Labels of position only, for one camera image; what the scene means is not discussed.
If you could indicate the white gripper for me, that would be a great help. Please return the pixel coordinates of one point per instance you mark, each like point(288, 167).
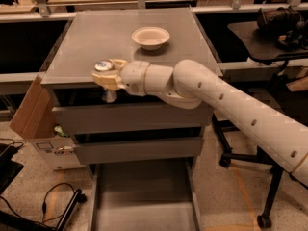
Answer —
point(134, 77)

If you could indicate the silver blue redbull can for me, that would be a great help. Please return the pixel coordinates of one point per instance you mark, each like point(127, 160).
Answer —
point(108, 96)

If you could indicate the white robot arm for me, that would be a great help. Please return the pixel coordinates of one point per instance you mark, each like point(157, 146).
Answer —
point(189, 83)

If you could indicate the grey drawer cabinet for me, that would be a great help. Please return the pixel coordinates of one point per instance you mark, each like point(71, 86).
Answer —
point(99, 35)

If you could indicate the grey top drawer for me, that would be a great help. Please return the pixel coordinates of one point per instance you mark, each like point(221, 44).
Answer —
point(129, 117)

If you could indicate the grey middle drawer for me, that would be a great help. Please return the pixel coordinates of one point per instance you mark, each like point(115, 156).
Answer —
point(125, 151)

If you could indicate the grey open bottom drawer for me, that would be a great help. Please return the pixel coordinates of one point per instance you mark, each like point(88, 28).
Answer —
point(155, 195)

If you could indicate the white paper bowl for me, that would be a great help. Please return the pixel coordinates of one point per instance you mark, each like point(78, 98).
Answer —
point(150, 38)

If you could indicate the brown cardboard box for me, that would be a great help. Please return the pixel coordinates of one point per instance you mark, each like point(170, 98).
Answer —
point(35, 123)

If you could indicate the black side desk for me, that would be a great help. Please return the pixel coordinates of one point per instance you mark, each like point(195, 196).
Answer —
point(262, 47)

